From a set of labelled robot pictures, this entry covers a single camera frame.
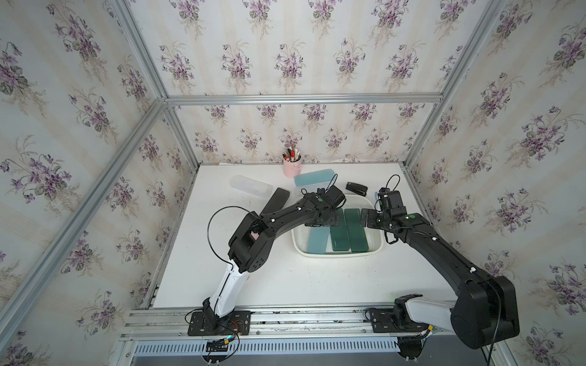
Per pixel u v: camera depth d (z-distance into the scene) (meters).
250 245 0.53
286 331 0.73
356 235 0.92
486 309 0.39
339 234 0.93
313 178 1.18
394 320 0.72
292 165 1.08
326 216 0.68
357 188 1.08
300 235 0.94
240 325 0.72
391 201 0.65
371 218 0.76
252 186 1.12
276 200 1.04
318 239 0.90
